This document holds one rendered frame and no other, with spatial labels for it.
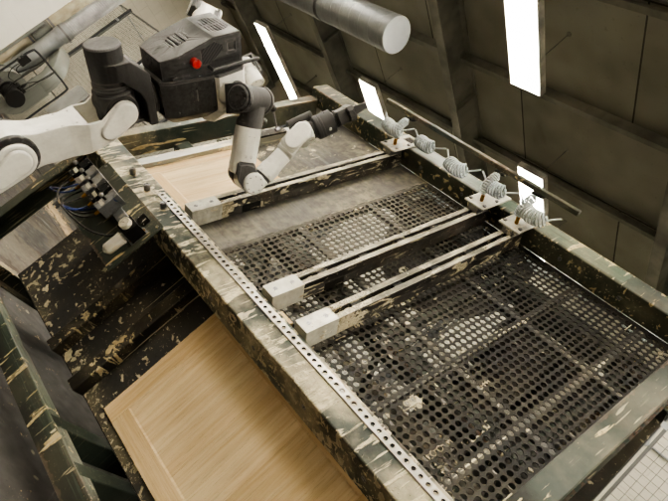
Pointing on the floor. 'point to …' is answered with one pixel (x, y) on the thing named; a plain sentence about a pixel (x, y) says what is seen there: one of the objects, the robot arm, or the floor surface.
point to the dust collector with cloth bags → (21, 48)
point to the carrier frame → (89, 331)
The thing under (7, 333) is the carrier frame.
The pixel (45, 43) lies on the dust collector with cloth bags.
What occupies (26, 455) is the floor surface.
